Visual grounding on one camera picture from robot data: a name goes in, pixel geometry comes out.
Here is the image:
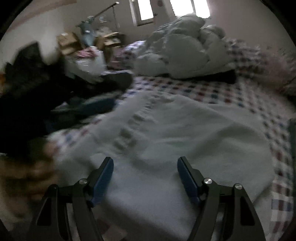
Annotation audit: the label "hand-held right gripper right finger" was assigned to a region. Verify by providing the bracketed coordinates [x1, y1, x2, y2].
[177, 156, 266, 241]

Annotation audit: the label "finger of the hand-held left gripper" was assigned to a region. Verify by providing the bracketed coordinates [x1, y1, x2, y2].
[50, 94, 119, 121]
[67, 71, 134, 98]

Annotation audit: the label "black clothes rack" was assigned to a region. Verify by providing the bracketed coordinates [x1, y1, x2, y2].
[89, 2, 121, 30]

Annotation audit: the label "grey-green pants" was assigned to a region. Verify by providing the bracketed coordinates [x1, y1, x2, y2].
[47, 91, 275, 241]

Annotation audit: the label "window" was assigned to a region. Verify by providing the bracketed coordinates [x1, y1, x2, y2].
[129, 0, 211, 26]

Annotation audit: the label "white printed curtain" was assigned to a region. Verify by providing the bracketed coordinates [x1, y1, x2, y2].
[150, 0, 176, 18]

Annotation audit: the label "dark teal folded cloth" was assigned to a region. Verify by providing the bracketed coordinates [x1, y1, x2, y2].
[288, 118, 296, 149]

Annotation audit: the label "pink cloth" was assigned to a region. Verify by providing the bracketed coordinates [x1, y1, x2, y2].
[77, 47, 97, 58]

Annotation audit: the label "pale green puffy duvet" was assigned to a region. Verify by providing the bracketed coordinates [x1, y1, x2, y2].
[133, 13, 237, 84]

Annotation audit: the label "closed cardboard box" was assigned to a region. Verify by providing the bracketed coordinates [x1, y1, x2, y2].
[57, 32, 80, 55]

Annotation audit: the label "checkered bed sheet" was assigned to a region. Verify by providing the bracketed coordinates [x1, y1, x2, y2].
[46, 39, 296, 241]

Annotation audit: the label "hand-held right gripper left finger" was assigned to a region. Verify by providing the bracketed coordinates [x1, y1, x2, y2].
[30, 157, 114, 241]

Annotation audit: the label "checkered patchwork quilt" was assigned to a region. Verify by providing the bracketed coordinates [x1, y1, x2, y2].
[120, 38, 296, 93]

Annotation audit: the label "white laundry basket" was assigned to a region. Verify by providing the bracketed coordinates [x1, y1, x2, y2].
[65, 50, 108, 81]

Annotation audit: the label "person's left hand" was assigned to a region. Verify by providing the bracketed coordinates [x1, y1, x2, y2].
[0, 141, 60, 200]

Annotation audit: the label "open cardboard box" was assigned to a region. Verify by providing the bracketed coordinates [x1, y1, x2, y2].
[96, 32, 125, 61]

